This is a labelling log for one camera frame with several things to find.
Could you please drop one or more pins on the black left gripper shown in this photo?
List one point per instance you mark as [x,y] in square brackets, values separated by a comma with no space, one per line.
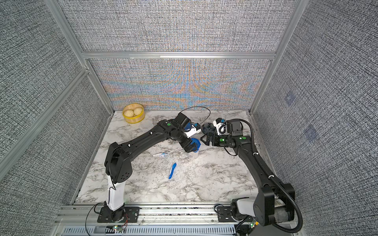
[185,145]

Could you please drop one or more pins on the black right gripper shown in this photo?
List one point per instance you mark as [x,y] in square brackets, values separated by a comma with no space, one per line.
[210,138]

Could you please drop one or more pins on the clear plastic container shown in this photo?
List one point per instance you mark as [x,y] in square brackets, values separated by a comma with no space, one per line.
[193,155]

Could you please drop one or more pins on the blue toothbrush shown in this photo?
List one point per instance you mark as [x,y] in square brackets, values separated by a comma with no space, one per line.
[172,170]

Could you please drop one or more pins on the toothpaste tube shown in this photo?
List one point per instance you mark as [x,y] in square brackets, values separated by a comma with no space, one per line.
[163,154]

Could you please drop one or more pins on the blue lid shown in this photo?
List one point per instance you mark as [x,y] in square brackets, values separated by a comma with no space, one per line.
[196,143]

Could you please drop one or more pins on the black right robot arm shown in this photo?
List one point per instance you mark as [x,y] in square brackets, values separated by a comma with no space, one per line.
[275,202]

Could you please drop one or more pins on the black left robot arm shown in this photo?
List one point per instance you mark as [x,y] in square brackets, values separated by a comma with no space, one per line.
[118,162]

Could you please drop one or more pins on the right cream dumpling bun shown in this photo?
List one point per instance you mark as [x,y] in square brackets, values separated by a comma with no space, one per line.
[137,111]

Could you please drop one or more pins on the cream dumpling bun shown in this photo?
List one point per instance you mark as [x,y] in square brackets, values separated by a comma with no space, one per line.
[128,113]
[137,111]

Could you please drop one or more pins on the yellow bamboo steamer basket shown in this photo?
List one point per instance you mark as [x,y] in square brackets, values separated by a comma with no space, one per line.
[135,119]

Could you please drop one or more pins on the left cream dumpling bun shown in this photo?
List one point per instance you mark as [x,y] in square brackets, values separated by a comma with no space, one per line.
[128,113]

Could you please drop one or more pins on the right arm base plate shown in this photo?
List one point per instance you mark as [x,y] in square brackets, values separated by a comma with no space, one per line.
[225,215]

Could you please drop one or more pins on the aluminium front rail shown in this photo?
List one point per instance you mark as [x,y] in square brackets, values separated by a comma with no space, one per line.
[155,219]

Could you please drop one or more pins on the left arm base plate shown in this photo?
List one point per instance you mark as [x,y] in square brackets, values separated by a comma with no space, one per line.
[122,215]

